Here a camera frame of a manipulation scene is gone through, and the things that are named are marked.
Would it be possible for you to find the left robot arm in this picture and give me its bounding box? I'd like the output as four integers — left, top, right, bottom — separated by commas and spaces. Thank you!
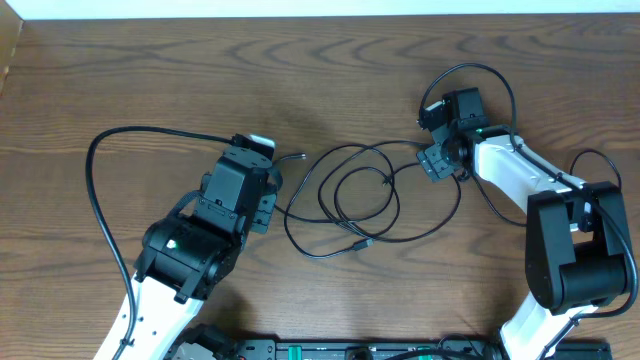
96, 145, 282, 359

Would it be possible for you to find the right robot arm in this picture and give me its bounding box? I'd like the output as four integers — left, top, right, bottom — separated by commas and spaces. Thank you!
417, 88, 639, 359

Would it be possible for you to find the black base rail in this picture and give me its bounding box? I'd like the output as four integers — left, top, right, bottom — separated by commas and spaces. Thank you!
164, 323, 613, 360

